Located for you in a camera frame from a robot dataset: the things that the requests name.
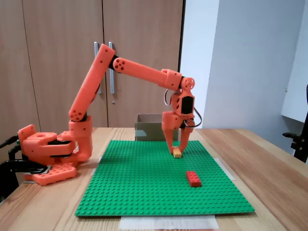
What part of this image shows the yellow lego block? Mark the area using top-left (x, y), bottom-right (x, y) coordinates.
top-left (171, 146), bottom-right (183, 159)

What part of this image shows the open cardboard box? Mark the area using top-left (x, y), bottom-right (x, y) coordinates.
top-left (134, 113), bottom-right (182, 142)

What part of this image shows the red lego block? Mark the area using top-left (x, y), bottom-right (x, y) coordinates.
top-left (185, 170), bottom-right (203, 188)

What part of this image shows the green lego baseplate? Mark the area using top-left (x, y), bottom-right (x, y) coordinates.
top-left (74, 140), bottom-right (256, 218)

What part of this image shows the short masking tape strip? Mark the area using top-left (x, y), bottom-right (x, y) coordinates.
top-left (216, 157), bottom-right (237, 182)

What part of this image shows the long masking tape strip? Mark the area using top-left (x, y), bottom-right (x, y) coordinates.
top-left (119, 214), bottom-right (220, 231)

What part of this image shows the narrow masking tape strip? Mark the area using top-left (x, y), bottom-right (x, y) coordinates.
top-left (90, 156), bottom-right (104, 177)

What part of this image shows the wooden cabinet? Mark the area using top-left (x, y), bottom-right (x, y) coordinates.
top-left (0, 0), bottom-right (187, 147)

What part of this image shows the black table clamp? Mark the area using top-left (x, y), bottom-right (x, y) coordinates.
top-left (0, 143), bottom-right (50, 175)

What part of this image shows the metal cabinet handle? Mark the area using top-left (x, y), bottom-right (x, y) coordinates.
top-left (108, 41), bottom-right (116, 95)
top-left (93, 41), bottom-right (103, 95)

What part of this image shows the black camera stand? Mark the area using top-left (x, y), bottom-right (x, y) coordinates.
top-left (282, 83), bottom-right (308, 165)

